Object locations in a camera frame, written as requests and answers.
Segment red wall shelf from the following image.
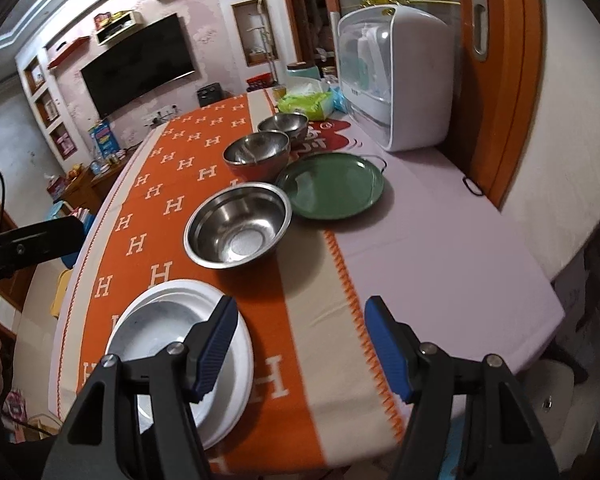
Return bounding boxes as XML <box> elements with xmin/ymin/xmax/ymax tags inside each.
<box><xmin>46</xmin><ymin>36</ymin><xmax>91</xmax><ymax>69</ymax></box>

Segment orange framed glass door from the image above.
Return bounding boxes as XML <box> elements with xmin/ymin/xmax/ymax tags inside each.
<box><xmin>317</xmin><ymin>0</ymin><xmax>546</xmax><ymax>211</ymax></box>

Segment white plate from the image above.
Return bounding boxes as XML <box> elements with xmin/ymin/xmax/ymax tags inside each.
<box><xmin>105</xmin><ymin>278</ymin><xmax>255</xmax><ymax>451</ymax></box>

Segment small steel bowl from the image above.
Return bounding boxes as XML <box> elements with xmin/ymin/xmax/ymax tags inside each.
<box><xmin>257</xmin><ymin>113</ymin><xmax>309</xmax><ymax>147</ymax></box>

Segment large steel bowl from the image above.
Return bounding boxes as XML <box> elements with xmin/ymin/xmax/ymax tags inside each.
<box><xmin>183</xmin><ymin>183</ymin><xmax>293</xmax><ymax>269</ymax></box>

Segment wooden television cabinet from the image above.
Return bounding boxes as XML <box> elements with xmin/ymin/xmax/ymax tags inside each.
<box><xmin>60</xmin><ymin>150</ymin><xmax>146</xmax><ymax>206</ymax></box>

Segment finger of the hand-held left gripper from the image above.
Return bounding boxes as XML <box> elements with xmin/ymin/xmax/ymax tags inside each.
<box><xmin>0</xmin><ymin>216</ymin><xmax>87</xmax><ymax>283</ymax></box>

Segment pink printed bag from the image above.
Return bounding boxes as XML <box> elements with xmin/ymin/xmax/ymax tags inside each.
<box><xmin>2</xmin><ymin>390</ymin><xmax>28</xmax><ymax>426</ymax></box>

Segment black television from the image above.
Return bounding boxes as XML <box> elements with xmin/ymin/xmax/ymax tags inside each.
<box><xmin>81</xmin><ymin>13</ymin><xmax>197</xmax><ymax>117</ymax></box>

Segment blue printed box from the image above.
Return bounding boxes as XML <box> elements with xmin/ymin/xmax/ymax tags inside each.
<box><xmin>88</xmin><ymin>119</ymin><xmax>119</xmax><ymax>157</ymax></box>

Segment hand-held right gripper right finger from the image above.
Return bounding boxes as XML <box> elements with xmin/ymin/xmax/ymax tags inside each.
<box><xmin>364</xmin><ymin>296</ymin><xmax>561</xmax><ymax>480</ymax></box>

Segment wall niche shelf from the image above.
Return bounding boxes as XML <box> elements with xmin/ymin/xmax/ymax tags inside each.
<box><xmin>230</xmin><ymin>0</ymin><xmax>281</xmax><ymax>68</ymax></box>

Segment green wet wipes packet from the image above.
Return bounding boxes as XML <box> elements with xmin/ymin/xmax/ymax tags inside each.
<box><xmin>278</xmin><ymin>82</ymin><xmax>334</xmax><ymax>115</ymax></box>

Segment pink steel bowl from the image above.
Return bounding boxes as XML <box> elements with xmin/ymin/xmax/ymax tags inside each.
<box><xmin>223</xmin><ymin>130</ymin><xmax>291</xmax><ymax>183</ymax></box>

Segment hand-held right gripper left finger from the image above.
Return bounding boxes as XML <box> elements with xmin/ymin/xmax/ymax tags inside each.
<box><xmin>40</xmin><ymin>295</ymin><xmax>240</xmax><ymax>480</ymax></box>

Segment green plate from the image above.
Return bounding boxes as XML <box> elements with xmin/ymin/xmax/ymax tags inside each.
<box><xmin>275</xmin><ymin>152</ymin><xmax>387</xmax><ymax>221</ymax></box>

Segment silver door handle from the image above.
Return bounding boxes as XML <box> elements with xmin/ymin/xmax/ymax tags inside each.
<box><xmin>469</xmin><ymin>0</ymin><xmax>488</xmax><ymax>63</ymax></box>

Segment orange patterned table runner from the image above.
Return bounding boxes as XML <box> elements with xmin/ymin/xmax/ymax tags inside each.
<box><xmin>77</xmin><ymin>91</ymin><xmax>416</xmax><ymax>476</ymax></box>

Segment light blue packets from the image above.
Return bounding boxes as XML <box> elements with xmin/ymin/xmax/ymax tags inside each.
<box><xmin>330</xmin><ymin>85</ymin><xmax>351</xmax><ymax>113</ymax></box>

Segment white box wall shelf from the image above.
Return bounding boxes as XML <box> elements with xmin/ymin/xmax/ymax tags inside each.
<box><xmin>91</xmin><ymin>10</ymin><xmax>146</xmax><ymax>45</ymax></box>

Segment yellow plastic stool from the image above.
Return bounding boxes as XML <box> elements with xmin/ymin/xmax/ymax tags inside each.
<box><xmin>50</xmin><ymin>268</ymin><xmax>76</xmax><ymax>318</ymax></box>

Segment teal canister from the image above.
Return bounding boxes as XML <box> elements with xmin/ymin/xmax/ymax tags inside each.
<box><xmin>286</xmin><ymin>61</ymin><xmax>322</xmax><ymax>92</ymax></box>

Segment white sterilizer cabinet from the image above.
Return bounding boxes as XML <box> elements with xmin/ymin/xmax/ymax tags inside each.
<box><xmin>336</xmin><ymin>4</ymin><xmax>456</xmax><ymax>153</ymax></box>

